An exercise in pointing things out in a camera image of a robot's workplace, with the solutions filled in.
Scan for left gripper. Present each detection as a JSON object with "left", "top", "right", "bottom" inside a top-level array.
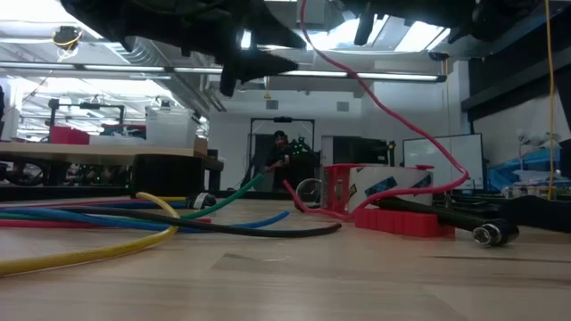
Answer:
[{"left": 60, "top": 0, "right": 309, "bottom": 97}]

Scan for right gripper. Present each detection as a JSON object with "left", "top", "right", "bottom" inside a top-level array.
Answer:
[{"left": 341, "top": 0, "right": 451, "bottom": 47}]

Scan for long red cord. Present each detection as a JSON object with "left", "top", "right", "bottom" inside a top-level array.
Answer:
[{"left": 281, "top": 0, "right": 470, "bottom": 220}]

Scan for person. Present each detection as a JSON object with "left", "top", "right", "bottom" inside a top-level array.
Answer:
[{"left": 262, "top": 129, "right": 296, "bottom": 193}]

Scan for clear plastic storage bins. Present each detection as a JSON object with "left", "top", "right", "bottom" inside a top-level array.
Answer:
[{"left": 145, "top": 105, "right": 201, "bottom": 148}]

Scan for black cabinet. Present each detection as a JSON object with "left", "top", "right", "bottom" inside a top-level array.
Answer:
[{"left": 332, "top": 136, "right": 390, "bottom": 167}]

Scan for LED light bar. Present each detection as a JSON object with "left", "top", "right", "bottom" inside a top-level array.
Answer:
[{"left": 0, "top": 60, "right": 449, "bottom": 85}]

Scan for white tape roll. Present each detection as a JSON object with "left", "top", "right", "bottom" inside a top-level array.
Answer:
[{"left": 347, "top": 166, "right": 434, "bottom": 213}]

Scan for whiteboard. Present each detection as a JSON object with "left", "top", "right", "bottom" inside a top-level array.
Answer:
[{"left": 402, "top": 132, "right": 485, "bottom": 192}]

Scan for red tape dispenser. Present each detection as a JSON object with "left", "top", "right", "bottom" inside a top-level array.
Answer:
[{"left": 321, "top": 162, "right": 434, "bottom": 216}]

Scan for red bit holder block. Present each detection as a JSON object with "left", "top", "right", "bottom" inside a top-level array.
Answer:
[{"left": 354, "top": 207, "right": 456, "bottom": 238}]

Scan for wooden workbench grey legs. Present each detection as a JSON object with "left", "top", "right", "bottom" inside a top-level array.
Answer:
[{"left": 0, "top": 141, "right": 225, "bottom": 193}]

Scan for black ratchet wrench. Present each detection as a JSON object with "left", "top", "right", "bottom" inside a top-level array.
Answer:
[{"left": 368, "top": 192, "right": 520, "bottom": 247}]

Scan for red storage bin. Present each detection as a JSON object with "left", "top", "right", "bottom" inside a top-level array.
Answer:
[{"left": 48, "top": 125, "right": 91, "bottom": 145}]

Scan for blue plastic cover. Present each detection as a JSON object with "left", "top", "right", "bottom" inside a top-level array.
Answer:
[{"left": 485, "top": 148, "right": 564, "bottom": 193}]

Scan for black robot station frame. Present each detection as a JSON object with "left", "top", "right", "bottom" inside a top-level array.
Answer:
[{"left": 243, "top": 116, "right": 317, "bottom": 193}]

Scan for black wire bundle connector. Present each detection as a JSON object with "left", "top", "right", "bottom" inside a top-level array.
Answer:
[{"left": 185, "top": 192, "right": 219, "bottom": 210}]

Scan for short blue wire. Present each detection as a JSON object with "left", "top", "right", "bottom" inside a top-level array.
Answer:
[{"left": 0, "top": 200, "right": 291, "bottom": 235}]

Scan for short black wire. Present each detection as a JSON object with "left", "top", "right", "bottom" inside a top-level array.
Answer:
[{"left": 42, "top": 204, "right": 343, "bottom": 238}]

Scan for yellow hanging cable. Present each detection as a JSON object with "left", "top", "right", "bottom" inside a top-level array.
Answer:
[{"left": 543, "top": 0, "right": 558, "bottom": 201}]

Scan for black round camera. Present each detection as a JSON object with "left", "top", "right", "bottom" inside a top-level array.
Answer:
[{"left": 52, "top": 25, "right": 85, "bottom": 60}]

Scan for black aluminium table frame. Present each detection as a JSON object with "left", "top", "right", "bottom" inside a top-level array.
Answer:
[{"left": 0, "top": 184, "right": 505, "bottom": 202}]

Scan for short yellow wire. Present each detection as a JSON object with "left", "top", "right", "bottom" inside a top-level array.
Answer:
[{"left": 0, "top": 187, "right": 181, "bottom": 276}]

